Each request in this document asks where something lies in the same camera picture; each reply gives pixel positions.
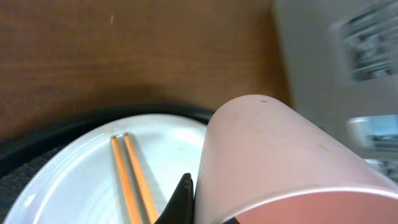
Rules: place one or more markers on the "left wooden chopstick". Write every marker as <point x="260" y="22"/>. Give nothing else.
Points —
<point x="129" y="198"/>

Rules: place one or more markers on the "grey dishwasher rack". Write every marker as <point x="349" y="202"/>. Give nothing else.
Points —
<point x="341" y="61"/>

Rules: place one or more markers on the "blue cup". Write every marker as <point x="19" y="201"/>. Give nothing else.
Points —
<point x="374" y="133"/>

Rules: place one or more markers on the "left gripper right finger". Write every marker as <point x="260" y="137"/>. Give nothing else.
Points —
<point x="232" y="221"/>

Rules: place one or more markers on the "wooden chopstick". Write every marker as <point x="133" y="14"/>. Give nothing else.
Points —
<point x="141" y="181"/>
<point x="129" y="198"/>

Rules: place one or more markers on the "round black tray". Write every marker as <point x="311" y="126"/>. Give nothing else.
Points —
<point x="24" y="155"/>

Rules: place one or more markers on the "white plate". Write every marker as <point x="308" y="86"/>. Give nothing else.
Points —
<point x="80" y="184"/>

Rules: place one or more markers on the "pink cup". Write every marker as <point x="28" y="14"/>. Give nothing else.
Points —
<point x="262" y="162"/>

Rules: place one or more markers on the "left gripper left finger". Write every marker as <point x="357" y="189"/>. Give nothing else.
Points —
<point x="179" y="209"/>

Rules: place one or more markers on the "right wooden chopstick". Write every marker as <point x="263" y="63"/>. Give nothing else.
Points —
<point x="141" y="181"/>

